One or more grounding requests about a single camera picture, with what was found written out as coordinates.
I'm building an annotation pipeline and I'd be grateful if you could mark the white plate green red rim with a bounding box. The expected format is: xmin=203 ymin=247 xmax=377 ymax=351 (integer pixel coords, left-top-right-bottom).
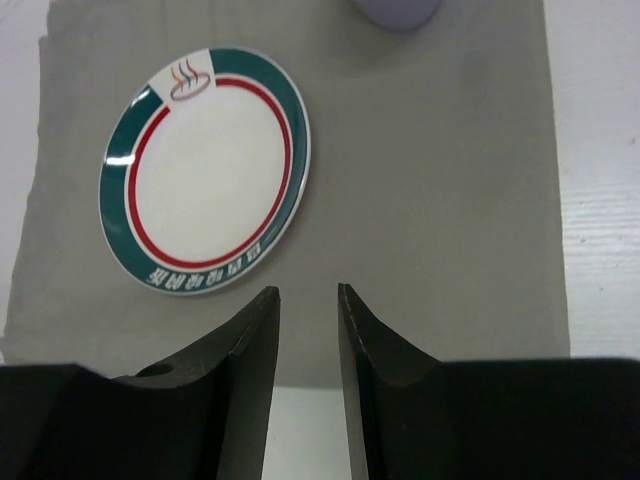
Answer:
xmin=99 ymin=47 xmax=311 ymax=296

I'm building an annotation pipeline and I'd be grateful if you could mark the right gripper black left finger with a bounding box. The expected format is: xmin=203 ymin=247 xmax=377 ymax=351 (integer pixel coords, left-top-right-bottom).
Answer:
xmin=114 ymin=287 xmax=280 ymax=479

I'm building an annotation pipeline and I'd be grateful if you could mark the purple cup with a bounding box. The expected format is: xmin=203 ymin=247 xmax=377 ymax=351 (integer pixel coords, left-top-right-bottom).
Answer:
xmin=354 ymin=0 xmax=442 ymax=32

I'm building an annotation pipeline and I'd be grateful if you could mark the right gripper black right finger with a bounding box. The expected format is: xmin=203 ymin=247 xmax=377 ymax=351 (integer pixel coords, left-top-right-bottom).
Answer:
xmin=337 ymin=284 xmax=445 ymax=479

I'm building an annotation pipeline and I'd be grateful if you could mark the grey cloth placemat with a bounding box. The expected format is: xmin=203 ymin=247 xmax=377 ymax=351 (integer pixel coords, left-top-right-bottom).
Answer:
xmin=1 ymin=1 xmax=570 ymax=388

